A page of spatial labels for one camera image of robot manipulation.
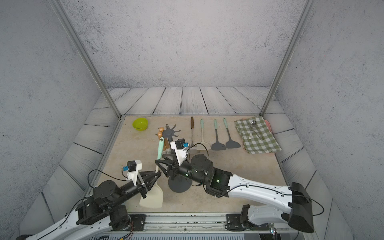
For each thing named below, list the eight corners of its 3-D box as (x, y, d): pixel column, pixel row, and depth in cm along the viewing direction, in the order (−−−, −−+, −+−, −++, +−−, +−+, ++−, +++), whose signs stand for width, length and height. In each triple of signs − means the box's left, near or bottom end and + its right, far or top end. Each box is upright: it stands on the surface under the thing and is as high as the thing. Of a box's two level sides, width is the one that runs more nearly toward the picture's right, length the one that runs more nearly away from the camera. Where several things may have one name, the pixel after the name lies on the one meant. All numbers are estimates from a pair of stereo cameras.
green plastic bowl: (132, 131, 114) (130, 128, 111) (136, 121, 121) (134, 117, 118) (147, 131, 114) (145, 128, 111) (150, 121, 121) (148, 117, 118)
